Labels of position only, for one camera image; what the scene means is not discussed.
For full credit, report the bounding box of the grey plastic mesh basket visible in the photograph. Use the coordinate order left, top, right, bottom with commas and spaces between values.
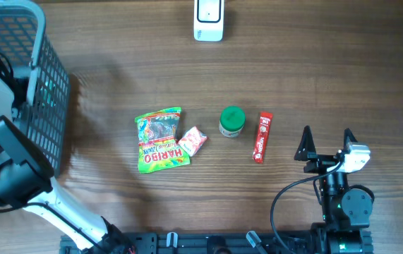
0, 1, 71, 176

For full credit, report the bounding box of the white barcode scanner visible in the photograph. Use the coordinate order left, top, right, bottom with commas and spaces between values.
193, 0, 224, 42

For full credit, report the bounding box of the green lid jar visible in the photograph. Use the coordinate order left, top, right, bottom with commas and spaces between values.
219, 106, 246, 138

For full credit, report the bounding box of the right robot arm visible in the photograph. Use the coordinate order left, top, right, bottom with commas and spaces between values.
294, 126, 375, 253

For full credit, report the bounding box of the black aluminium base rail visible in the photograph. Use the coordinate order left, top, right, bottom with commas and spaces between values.
59, 229, 374, 254

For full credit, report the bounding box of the red white small carton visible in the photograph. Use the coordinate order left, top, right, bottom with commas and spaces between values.
178, 126, 207, 157

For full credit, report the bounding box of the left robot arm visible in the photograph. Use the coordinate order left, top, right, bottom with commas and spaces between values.
0, 53, 135, 253

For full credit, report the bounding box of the small red item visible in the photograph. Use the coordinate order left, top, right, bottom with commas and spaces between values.
253, 111, 273, 164

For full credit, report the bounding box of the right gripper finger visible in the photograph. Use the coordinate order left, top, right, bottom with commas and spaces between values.
344, 128, 358, 148
294, 126, 317, 162

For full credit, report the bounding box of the Haribo gummy candy bag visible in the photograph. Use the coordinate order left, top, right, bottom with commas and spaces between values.
135, 107, 191, 174

